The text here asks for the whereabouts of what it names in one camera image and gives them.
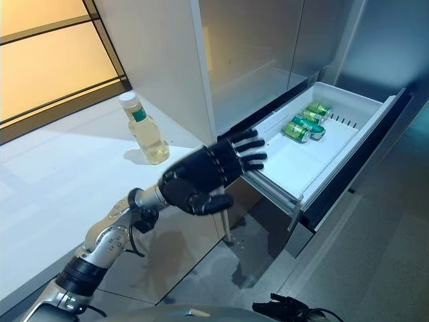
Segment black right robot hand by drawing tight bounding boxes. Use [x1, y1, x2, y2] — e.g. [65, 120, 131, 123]
[251, 292, 314, 322]

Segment green drink can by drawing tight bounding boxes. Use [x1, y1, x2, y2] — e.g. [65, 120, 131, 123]
[290, 115, 326, 140]
[282, 121, 312, 144]
[306, 101, 333, 117]
[300, 109, 328, 125]

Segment steel fridge drawer front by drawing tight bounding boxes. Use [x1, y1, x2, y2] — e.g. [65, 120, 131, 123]
[288, 87, 429, 260]

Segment black framed window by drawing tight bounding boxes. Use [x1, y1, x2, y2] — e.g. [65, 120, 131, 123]
[0, 0, 134, 136]

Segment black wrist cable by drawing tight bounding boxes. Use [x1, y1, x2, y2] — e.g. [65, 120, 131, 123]
[128, 219, 149, 260]

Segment stainless steel fridge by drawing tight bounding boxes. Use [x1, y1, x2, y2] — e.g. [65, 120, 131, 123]
[95, 0, 429, 260]

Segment grey robot torso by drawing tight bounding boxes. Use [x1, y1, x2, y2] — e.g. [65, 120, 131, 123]
[110, 303, 269, 322]

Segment yellow drink bottle white cap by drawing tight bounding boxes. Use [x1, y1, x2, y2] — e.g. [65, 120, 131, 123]
[117, 93, 170, 166]

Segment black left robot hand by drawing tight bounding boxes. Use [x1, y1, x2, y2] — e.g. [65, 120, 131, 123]
[157, 129, 268, 217]

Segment white fridge drawer bin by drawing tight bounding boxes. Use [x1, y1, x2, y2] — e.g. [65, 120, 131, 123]
[240, 81, 408, 213]

